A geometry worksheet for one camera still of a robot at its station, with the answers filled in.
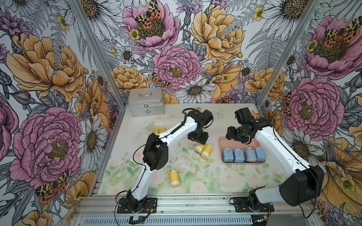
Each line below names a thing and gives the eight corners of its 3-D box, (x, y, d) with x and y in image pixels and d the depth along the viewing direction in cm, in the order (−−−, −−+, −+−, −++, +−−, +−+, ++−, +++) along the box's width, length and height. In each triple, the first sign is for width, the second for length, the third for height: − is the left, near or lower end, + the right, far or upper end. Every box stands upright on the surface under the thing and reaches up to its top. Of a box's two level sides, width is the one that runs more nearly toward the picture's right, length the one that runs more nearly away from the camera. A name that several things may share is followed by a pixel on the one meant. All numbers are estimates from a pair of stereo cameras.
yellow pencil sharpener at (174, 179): (168, 188, 81) (167, 184, 76) (169, 173, 87) (168, 169, 81) (179, 188, 81) (178, 184, 76) (179, 173, 87) (179, 169, 81)
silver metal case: (131, 117, 116) (124, 103, 104) (136, 101, 128) (131, 87, 116) (163, 117, 116) (160, 103, 104) (165, 101, 128) (163, 87, 116)
